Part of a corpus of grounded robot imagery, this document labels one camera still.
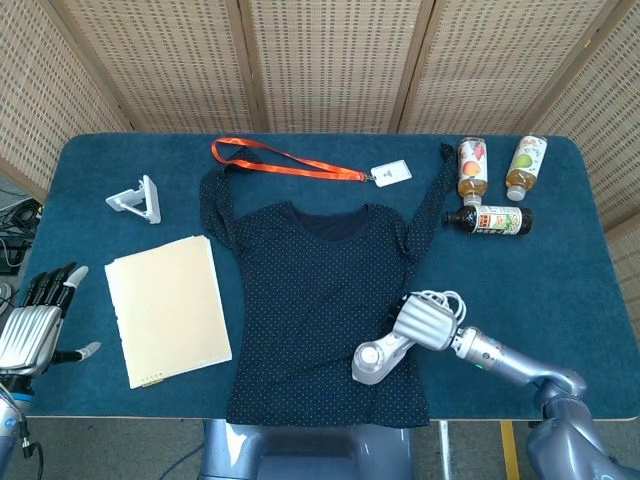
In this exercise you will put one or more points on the dark blue polka dot shirt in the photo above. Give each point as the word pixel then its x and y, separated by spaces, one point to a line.
pixel 300 300

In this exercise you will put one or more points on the white table leg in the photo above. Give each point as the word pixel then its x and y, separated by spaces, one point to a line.
pixel 445 450

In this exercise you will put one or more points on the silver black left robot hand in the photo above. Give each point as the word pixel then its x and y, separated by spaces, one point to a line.
pixel 27 330

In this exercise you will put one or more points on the juice bottle green apple label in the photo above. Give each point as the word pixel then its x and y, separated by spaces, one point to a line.
pixel 525 167

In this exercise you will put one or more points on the dark tea bottle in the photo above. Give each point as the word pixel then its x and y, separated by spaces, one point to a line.
pixel 490 221

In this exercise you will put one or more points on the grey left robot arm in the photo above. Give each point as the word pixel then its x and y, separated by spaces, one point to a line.
pixel 10 425

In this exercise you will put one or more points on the woven wooden folding screen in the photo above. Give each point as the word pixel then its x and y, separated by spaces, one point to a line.
pixel 330 60

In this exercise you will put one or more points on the white Supor appliance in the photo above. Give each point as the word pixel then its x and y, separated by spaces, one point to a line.
pixel 370 360

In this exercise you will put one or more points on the teal table cover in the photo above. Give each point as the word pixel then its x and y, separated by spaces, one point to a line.
pixel 525 280

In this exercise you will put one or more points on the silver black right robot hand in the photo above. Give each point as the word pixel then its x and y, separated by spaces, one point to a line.
pixel 425 322

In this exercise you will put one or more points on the white folding phone stand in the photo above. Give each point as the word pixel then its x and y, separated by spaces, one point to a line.
pixel 150 200

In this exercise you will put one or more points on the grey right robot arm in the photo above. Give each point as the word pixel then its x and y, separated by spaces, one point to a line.
pixel 515 362

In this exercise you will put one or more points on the clear ID badge holder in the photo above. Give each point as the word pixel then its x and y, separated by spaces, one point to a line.
pixel 392 173

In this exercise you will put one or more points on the grey robot torso base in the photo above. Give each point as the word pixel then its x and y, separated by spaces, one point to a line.
pixel 310 455

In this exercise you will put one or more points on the cream paper folder stack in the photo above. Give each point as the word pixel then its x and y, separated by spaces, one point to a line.
pixel 165 310

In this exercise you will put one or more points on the juice bottle peach label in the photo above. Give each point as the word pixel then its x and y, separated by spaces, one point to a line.
pixel 472 170

